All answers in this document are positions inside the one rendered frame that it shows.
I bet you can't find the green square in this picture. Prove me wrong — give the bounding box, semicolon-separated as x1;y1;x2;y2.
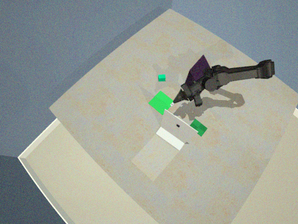
149;91;173;115

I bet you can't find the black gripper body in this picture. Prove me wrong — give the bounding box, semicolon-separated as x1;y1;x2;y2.
181;81;203;101

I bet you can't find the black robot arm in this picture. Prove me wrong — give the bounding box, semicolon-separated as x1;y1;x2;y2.
191;59;275;107

